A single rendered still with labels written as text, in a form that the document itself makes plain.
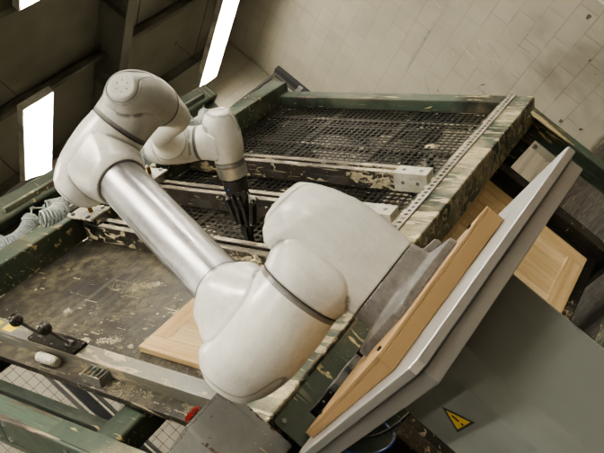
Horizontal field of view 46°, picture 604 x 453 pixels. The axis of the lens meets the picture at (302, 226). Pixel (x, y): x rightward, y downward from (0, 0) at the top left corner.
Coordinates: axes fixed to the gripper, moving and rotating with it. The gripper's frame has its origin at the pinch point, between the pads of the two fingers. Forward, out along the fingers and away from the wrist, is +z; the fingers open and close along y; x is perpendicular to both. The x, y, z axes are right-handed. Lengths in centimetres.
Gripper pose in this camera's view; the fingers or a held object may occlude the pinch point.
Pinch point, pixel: (248, 234)
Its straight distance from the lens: 225.5
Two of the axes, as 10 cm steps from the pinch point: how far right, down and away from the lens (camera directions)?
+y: -8.3, -1.2, 5.4
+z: 1.8, 8.6, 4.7
